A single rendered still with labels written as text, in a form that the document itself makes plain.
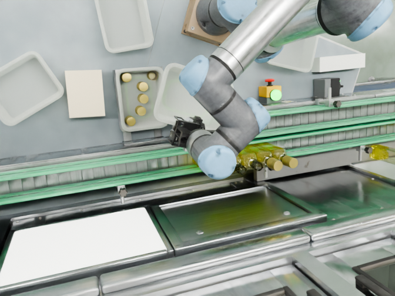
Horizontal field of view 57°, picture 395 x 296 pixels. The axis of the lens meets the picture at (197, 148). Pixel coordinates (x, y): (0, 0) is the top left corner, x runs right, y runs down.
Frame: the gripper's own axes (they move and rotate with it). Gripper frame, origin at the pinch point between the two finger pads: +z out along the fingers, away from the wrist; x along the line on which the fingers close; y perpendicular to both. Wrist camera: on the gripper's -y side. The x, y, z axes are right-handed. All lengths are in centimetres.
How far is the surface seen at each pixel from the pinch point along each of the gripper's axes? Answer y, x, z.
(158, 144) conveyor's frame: 0.8, 13.8, 21.6
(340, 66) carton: -73, -33, 34
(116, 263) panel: 16.3, 32.4, -25.5
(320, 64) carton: -62, -31, 34
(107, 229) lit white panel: 16.5, 35.0, -4.8
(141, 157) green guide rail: 8.0, 16.8, 12.5
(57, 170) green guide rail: 33.3, 25.2, 11.3
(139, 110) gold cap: 9.2, 4.2, 29.1
